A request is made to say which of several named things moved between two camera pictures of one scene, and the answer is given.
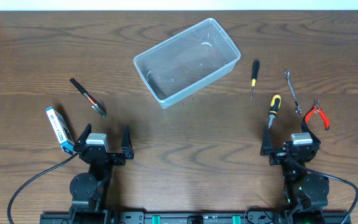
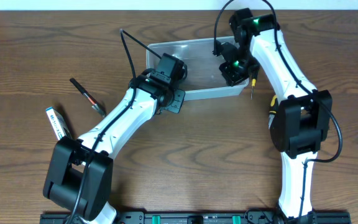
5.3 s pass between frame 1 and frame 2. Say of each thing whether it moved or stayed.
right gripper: moved
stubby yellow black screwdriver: stayed
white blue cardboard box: stayed
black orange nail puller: stayed
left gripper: moved
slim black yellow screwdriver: stayed
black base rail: stayed
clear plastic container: moved
